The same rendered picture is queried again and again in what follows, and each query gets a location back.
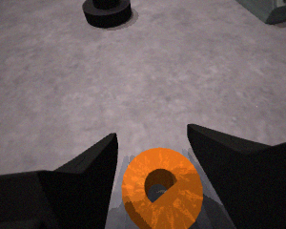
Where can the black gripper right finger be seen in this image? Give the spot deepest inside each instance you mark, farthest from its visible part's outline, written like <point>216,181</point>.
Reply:
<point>248,177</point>

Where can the orange cylinder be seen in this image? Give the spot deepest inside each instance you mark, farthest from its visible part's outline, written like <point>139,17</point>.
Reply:
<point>179,206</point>

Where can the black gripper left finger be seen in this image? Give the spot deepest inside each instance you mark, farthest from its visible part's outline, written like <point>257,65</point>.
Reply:
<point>74,196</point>

